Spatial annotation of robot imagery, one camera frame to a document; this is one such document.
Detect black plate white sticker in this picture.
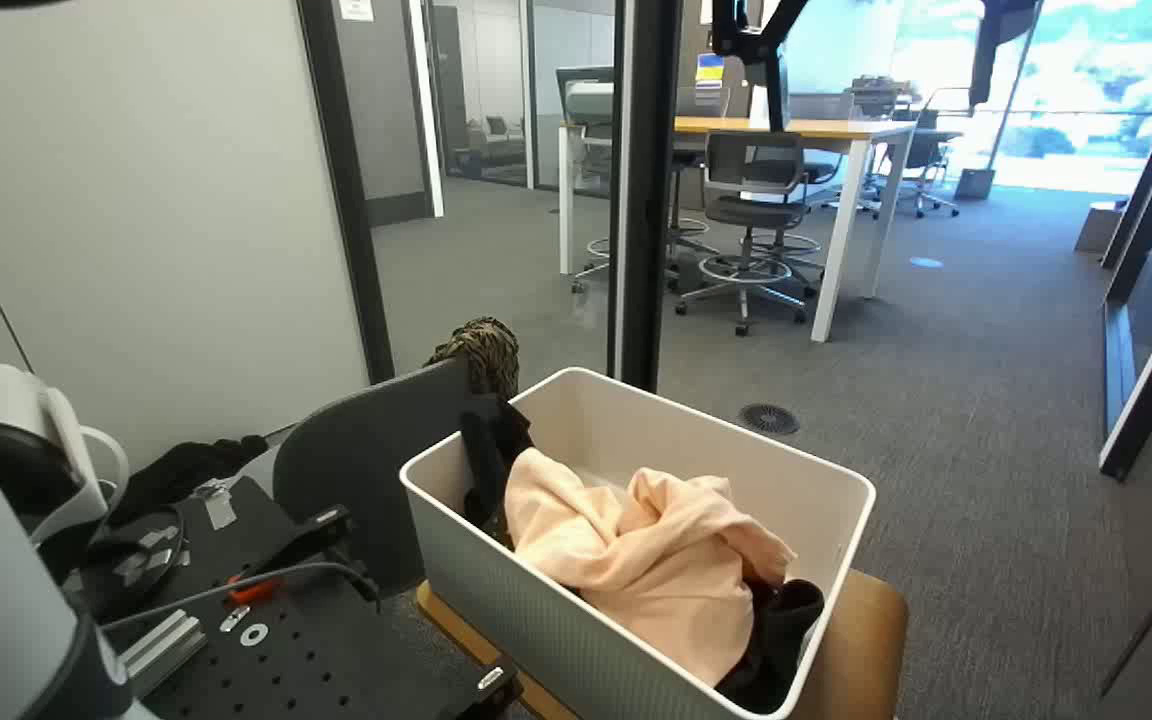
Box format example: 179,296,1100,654
76,471,302,627

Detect dark blue hanging cloth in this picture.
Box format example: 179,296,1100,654
969,0,1048,112

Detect round floor outlet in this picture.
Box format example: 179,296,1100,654
734,399,802,438

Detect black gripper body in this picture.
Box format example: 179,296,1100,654
707,0,813,66

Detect white plastic basket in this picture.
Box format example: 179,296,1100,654
396,365,881,720

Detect black cloth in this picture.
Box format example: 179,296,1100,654
710,571,827,716

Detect orange handled screwdriver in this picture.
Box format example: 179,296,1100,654
224,577,284,608

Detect wooden desk white legs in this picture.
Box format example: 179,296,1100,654
553,112,921,347

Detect tiger print cloth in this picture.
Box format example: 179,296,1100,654
421,311,525,399

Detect black clamp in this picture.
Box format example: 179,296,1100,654
448,661,525,720

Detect black partition post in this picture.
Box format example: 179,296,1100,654
291,0,400,390
606,0,689,393

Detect pink cloth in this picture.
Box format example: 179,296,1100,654
501,444,799,691

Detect silver aluminium bars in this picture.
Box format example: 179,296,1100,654
102,606,206,702

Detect black fabric bundle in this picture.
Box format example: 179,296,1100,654
108,433,273,533

